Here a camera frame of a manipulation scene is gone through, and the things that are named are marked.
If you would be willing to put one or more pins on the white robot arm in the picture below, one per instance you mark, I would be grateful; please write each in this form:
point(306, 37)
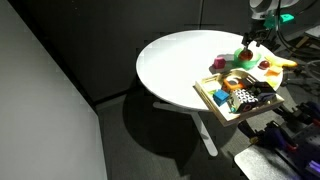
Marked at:
point(263, 8)

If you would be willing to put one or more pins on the black white patterned cube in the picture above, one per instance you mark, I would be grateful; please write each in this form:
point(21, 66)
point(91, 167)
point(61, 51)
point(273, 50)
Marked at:
point(245, 96)

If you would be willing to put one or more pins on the magenta cube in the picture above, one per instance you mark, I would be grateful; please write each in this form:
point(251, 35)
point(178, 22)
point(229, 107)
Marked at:
point(219, 62)

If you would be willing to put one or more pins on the green plastic bowl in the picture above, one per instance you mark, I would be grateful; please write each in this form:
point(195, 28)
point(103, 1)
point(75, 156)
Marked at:
point(250, 64)

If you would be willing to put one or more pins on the wooden tray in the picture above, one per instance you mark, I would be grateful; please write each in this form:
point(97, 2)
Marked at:
point(230, 118)

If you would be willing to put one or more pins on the red toy apple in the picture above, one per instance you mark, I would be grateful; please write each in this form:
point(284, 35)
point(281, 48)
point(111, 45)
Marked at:
point(246, 55)

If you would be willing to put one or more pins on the dark purple toy plum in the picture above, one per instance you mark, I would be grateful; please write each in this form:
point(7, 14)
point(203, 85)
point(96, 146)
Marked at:
point(264, 64)

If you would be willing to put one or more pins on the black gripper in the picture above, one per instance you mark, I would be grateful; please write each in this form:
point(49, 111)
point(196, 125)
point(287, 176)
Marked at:
point(262, 34)

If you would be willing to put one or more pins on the orange block with white hole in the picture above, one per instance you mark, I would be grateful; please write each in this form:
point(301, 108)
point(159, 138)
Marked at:
point(230, 86)

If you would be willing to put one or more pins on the yellow toy lemon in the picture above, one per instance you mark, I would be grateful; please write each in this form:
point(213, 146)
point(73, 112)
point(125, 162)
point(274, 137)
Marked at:
point(272, 80)

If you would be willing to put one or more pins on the orange toy block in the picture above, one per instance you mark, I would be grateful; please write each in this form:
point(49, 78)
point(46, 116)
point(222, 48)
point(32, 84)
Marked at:
point(274, 71)

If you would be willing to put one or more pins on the grey metal plate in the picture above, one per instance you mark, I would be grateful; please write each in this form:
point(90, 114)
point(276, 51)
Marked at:
point(260, 163)

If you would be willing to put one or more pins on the light green cube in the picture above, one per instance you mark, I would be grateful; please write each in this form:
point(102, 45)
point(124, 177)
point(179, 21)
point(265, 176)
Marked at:
point(211, 87)

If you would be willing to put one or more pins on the teal camera mount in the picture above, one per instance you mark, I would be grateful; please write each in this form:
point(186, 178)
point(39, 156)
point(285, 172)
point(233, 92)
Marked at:
point(278, 20)

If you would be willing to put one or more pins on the white table base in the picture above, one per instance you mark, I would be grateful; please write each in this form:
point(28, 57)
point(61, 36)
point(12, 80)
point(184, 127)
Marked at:
point(203, 133)

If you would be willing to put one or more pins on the yellow toy banana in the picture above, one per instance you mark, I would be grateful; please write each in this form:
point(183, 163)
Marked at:
point(286, 62)

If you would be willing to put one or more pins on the blue cube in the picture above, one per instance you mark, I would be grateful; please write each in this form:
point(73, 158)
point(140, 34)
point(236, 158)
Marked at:
point(221, 97)

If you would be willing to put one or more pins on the black perforated mounting table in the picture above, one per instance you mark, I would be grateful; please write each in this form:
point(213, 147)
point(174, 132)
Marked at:
point(300, 143)

